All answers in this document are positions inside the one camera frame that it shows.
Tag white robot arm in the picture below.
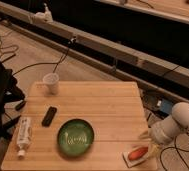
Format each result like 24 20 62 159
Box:
143 102 189 159

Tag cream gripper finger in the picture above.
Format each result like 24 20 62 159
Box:
148 142 161 158
138 130 150 139

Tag long wooden beam rail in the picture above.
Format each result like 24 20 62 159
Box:
0 2 189 88

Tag white plastic cup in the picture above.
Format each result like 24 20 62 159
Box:
43 73 59 94

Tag white tube with label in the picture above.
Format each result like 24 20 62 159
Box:
16 117 32 158

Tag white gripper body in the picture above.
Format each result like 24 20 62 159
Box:
149 117 179 145

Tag black remote control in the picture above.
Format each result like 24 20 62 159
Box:
41 106 57 127

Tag green ceramic bowl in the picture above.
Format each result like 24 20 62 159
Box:
57 119 95 157

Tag blue box on floor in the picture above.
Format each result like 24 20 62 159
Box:
157 99 173 114

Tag black cables at right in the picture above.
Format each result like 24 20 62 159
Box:
144 89 189 171

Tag black cable on floor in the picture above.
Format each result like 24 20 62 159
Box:
0 19 78 77

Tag white sponge pad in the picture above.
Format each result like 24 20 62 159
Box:
122 146 148 168

